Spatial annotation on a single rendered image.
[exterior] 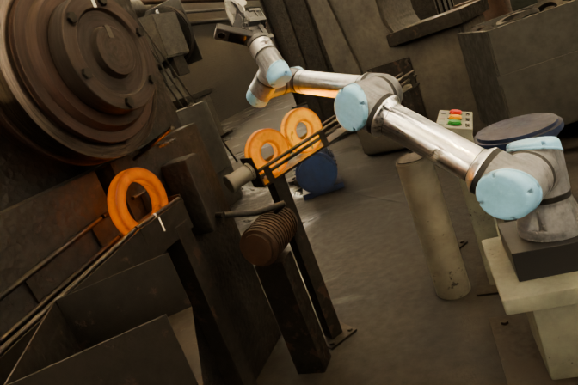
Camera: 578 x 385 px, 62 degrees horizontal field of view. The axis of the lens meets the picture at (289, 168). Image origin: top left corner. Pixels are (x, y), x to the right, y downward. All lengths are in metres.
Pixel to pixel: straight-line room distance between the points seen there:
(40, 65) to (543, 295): 1.18
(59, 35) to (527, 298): 1.15
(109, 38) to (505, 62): 2.19
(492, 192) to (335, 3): 2.86
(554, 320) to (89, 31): 1.26
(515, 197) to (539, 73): 1.92
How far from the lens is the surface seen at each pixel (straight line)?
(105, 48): 1.19
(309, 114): 1.66
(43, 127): 1.13
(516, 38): 2.93
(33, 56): 1.14
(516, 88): 2.95
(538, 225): 1.28
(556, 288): 1.24
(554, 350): 1.39
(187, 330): 0.87
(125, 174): 1.27
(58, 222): 1.22
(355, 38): 3.76
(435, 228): 1.70
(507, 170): 1.10
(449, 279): 1.79
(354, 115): 1.23
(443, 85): 3.59
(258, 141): 1.55
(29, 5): 1.21
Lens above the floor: 0.96
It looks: 12 degrees down
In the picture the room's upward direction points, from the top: 20 degrees counter-clockwise
